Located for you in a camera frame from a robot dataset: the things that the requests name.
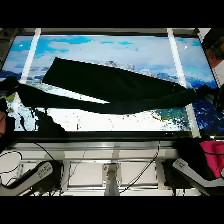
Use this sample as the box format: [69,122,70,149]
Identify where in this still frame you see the black pants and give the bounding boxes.
[15,56,205,116]

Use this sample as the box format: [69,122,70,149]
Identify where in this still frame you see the heap of clothes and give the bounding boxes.
[202,28,224,68]

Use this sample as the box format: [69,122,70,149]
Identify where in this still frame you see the black garment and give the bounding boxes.
[174,135,218,182]

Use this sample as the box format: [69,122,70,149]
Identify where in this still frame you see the pink garment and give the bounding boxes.
[198,139,224,180]

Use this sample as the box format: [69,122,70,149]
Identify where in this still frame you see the black cable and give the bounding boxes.
[32,141,64,165]
[119,141,161,194]

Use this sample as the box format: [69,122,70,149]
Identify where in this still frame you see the silver frame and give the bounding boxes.
[0,139,224,197]

